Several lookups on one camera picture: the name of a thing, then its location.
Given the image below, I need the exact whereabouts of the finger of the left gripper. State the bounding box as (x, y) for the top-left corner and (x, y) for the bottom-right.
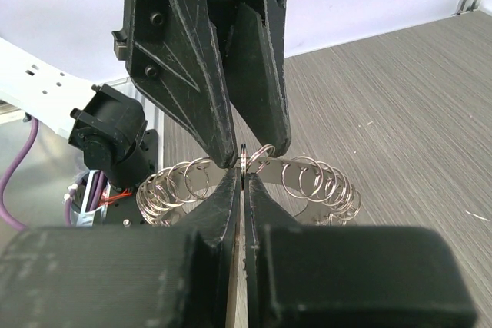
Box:
(124, 0), (237, 168)
(230, 0), (291, 155)

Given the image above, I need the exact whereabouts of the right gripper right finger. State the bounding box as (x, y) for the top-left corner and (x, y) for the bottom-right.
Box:
(244, 178), (477, 327)

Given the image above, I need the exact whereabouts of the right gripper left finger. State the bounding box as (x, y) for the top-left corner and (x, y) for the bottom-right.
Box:
(1, 170), (241, 327)

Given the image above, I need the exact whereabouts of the metal disc with keyrings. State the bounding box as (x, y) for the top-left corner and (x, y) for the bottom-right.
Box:
(136, 144), (362, 226)

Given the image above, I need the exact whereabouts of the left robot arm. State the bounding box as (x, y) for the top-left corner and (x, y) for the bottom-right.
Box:
(1, 0), (291, 190)

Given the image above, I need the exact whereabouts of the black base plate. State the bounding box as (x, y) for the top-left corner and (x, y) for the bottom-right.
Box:
(102, 129), (160, 227)

